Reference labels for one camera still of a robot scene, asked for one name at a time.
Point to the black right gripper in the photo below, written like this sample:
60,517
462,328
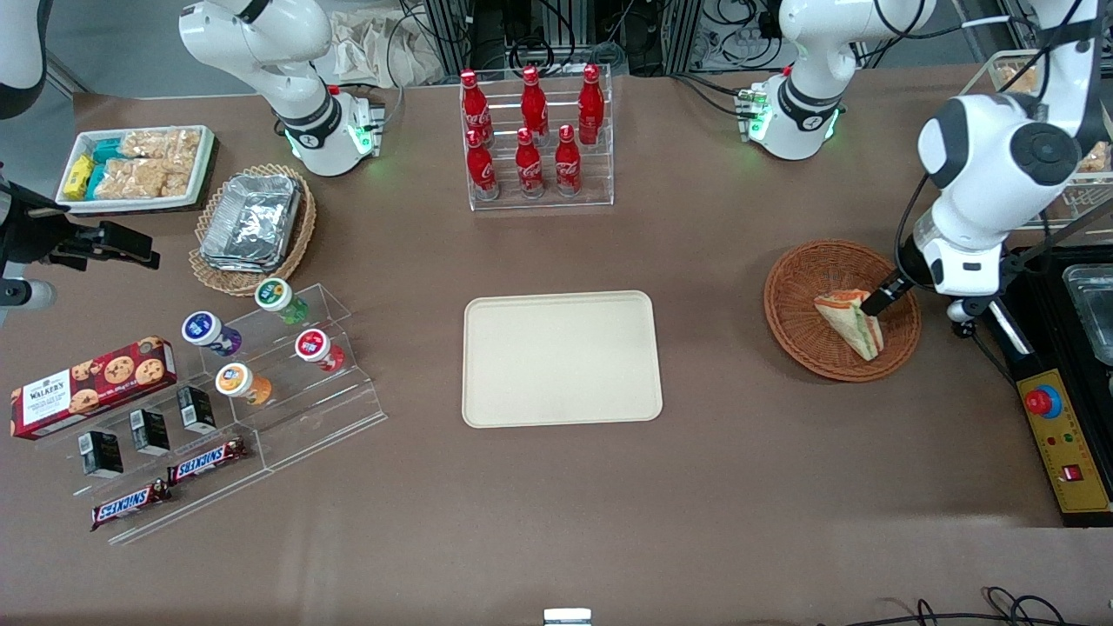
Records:
36,235

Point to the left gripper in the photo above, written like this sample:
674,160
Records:
909,257

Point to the triangular sandwich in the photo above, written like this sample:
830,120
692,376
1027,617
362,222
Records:
848,322

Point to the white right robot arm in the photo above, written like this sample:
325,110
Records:
304,113

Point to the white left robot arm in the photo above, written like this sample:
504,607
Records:
983,165

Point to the round brown wicker basket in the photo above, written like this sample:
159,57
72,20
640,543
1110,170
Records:
800,304

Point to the white rectangular snack tray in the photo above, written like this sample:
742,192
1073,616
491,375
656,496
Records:
202,165

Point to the oval tan wicker basket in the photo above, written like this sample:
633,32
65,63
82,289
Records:
300,243

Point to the beige plastic tray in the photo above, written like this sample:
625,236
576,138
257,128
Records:
561,361

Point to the clear rice cracker bag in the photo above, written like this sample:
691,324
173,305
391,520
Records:
161,143
179,180
130,179

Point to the teal snack pack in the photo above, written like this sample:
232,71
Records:
108,150
96,180

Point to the yellow snack pack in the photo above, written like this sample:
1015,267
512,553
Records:
78,176

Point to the purple capped small jar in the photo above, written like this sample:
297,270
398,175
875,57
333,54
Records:
207,331

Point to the stack of foil trays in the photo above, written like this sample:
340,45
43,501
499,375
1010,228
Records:
252,222

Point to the red Walkers cookie box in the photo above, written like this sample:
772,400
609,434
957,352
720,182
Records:
87,387

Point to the green capped small jar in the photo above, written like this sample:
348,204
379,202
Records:
278,298

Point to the black appliance housing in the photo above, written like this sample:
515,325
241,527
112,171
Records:
1043,296

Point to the orange capped small jar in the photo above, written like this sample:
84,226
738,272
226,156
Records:
239,382

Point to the small black box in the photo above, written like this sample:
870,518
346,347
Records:
196,409
102,454
149,432

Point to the red emergency stop button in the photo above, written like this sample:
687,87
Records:
1040,401

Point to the grey metal rod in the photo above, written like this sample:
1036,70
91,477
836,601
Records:
1069,230

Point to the red capped small jar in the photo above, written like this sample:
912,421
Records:
315,347

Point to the shiny metal container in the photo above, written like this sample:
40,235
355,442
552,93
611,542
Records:
1094,304

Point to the Snickers chocolate bar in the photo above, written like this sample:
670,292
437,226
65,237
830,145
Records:
207,461
130,504

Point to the yellow control panel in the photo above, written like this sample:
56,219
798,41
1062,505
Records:
1074,452

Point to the clear bagged cracker pack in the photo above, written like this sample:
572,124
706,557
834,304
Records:
1096,160
1017,78

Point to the clear acrylic stepped jar stand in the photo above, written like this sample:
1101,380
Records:
339,409

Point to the clear acrylic stepped box stand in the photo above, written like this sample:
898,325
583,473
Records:
217,504

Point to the crumpled clear plastic bags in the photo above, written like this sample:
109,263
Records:
374,48

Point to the red cola bottle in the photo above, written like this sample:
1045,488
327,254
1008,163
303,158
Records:
481,167
528,167
474,104
533,103
567,163
591,103

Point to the clear acrylic bottle rack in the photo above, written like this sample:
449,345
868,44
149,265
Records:
539,204

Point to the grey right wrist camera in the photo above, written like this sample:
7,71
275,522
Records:
24,294

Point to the aluminium profile frame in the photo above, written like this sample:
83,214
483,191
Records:
556,30

